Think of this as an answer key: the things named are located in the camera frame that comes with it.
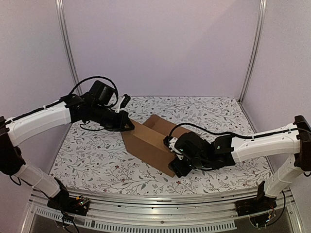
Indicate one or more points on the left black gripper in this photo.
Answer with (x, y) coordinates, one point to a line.
(123, 114)

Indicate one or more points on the left aluminium frame post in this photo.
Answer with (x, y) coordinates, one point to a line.
(66, 42)

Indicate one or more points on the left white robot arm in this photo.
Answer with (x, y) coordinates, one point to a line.
(67, 110)

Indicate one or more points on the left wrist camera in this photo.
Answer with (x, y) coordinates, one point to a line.
(101, 92)

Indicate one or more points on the floral patterned table mat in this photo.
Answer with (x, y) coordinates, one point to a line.
(96, 160)

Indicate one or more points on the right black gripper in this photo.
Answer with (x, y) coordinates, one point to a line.
(177, 165)

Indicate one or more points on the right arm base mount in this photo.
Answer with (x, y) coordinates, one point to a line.
(259, 203)

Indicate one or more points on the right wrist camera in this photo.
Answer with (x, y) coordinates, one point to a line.
(192, 146)

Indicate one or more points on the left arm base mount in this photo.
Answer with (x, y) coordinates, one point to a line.
(62, 201)

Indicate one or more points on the right aluminium frame post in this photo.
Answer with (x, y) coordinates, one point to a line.
(254, 51)

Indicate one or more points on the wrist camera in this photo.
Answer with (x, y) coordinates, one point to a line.
(192, 146)
(101, 92)

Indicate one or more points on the front aluminium rail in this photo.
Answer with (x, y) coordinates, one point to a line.
(122, 213)

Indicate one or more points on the brown cardboard box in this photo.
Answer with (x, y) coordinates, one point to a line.
(145, 142)

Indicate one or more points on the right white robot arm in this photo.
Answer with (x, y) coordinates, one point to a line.
(229, 148)

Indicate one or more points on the aluminium frame post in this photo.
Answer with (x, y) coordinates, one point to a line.
(254, 51)
(66, 42)

